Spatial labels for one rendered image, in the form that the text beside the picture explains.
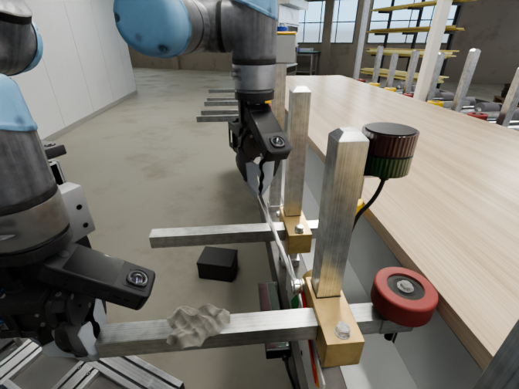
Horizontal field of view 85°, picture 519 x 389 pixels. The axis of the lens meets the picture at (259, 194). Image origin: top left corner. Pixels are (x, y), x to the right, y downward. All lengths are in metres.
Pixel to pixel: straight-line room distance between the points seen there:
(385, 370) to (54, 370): 1.06
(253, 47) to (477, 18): 11.29
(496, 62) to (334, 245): 11.55
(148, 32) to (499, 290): 0.55
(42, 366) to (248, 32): 1.25
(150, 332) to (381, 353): 0.48
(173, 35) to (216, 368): 1.25
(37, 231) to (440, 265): 0.52
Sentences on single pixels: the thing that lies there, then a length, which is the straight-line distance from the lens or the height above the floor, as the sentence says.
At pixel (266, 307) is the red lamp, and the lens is 0.65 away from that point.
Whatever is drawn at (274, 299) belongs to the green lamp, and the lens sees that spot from 0.66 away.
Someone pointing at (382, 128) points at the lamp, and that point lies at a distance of 0.35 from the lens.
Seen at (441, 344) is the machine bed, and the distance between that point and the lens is 0.61.
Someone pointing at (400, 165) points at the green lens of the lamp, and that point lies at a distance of 0.35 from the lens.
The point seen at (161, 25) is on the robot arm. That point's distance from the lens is 0.37.
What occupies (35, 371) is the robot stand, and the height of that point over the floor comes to 0.21.
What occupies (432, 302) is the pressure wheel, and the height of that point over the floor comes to 0.91.
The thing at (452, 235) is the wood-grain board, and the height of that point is 0.90.
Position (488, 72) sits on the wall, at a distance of 11.84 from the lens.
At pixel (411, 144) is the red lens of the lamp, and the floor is 1.10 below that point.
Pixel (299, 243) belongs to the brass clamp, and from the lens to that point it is 0.60.
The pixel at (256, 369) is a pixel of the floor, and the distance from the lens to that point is 1.38.
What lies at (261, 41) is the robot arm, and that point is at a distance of 0.49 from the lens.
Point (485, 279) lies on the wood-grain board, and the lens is 0.53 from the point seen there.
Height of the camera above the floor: 1.20
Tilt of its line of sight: 29 degrees down
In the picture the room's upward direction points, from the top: straight up
